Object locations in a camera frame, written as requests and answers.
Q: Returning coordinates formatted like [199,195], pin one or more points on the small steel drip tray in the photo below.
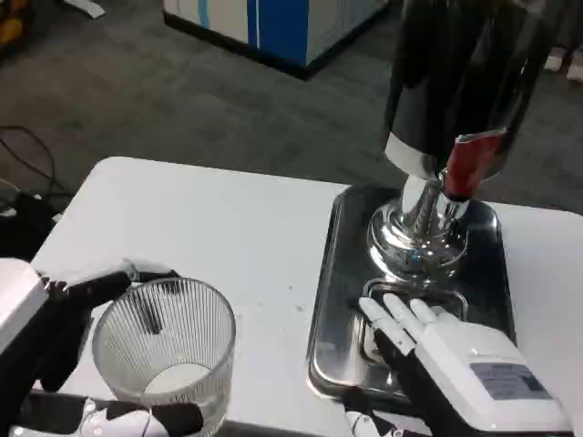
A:
[448,298]

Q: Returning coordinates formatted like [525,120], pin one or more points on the large steel tray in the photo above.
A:
[339,273]

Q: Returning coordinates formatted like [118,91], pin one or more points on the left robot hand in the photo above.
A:
[54,328]

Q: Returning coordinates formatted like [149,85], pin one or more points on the red dispenser tap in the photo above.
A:
[469,164]

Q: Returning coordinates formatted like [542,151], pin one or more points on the clear ribbed glass cup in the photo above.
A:
[182,346]

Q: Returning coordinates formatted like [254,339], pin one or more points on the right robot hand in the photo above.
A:
[455,359]

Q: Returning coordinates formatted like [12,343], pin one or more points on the person's white shoe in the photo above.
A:
[553,63]
[575,70]

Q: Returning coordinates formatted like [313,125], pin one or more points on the white and blue cabinet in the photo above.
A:
[291,27]

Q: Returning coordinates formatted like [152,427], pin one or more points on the black power strip bundle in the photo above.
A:
[23,227]

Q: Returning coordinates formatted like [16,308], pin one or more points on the white sheet on floor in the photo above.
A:
[86,8]

